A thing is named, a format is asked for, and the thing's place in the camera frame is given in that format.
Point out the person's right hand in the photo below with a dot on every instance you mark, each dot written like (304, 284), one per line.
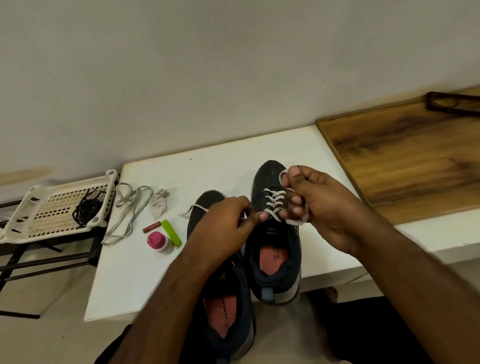
(330, 206)

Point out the person's left hand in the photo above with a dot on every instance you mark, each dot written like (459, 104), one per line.
(217, 232)

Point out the grey shoelace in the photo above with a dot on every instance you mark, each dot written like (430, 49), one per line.
(274, 199)

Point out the dark sneaker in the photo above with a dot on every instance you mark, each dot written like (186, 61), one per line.
(274, 259)
(225, 311)

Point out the grey shoelaces bundle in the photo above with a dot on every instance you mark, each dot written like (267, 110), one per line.
(133, 208)

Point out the black shoelace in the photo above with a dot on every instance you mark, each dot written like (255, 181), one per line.
(86, 211)
(96, 196)

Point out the person's left forearm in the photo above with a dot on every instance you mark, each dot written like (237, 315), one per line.
(161, 319)

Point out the person's right forearm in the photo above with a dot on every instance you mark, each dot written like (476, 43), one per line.
(424, 300)

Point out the green marker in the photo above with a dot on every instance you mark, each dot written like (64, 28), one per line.
(172, 232)

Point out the pink capped white bottle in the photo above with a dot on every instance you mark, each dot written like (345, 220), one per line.
(157, 241)

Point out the small red stick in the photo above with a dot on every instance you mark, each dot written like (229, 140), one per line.
(151, 226)

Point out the wooden board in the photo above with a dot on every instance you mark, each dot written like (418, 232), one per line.
(412, 157)

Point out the white perforated plastic tray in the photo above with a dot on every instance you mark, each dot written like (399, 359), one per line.
(46, 211)

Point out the black metal rack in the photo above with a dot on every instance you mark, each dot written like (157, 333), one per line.
(37, 259)

